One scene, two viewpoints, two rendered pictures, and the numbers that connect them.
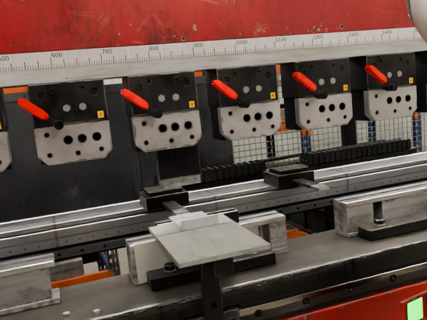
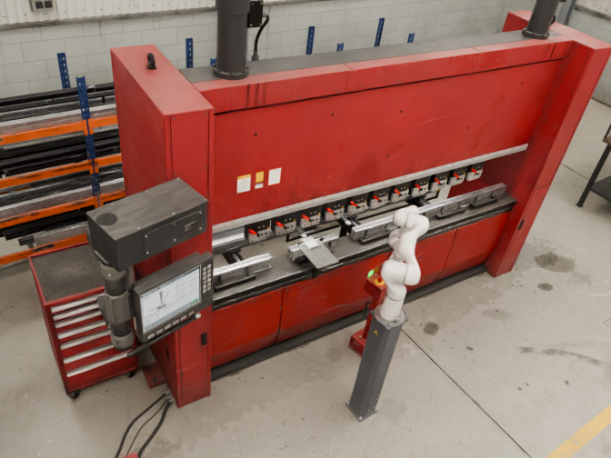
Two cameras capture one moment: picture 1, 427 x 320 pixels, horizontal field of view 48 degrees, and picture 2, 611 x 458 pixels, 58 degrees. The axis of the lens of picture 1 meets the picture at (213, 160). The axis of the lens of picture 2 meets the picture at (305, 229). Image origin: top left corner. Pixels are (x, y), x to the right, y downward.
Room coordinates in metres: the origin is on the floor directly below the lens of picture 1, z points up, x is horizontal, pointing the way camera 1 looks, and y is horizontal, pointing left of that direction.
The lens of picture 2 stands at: (-1.85, 1.06, 3.52)
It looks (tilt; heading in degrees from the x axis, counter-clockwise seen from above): 38 degrees down; 342
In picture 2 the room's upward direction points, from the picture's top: 8 degrees clockwise
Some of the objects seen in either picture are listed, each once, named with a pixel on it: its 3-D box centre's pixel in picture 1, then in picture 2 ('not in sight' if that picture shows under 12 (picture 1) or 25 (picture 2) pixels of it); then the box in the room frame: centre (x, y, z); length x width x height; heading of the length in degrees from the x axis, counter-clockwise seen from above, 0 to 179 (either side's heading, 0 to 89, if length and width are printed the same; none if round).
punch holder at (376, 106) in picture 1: (382, 86); (376, 194); (1.29, -0.46, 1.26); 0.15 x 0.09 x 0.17; 108
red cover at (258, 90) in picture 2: not in sight; (415, 67); (1.31, -0.54, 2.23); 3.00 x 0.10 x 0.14; 108
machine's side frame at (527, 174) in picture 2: not in sight; (509, 154); (1.99, -2.02, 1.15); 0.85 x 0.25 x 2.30; 18
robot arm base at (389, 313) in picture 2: not in sight; (392, 304); (0.34, -0.28, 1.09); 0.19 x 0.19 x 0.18
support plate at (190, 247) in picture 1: (204, 237); (317, 253); (0.97, 0.04, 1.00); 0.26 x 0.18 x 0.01; 18
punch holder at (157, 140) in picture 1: (161, 111); (308, 213); (1.10, 0.11, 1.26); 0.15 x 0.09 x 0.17; 108
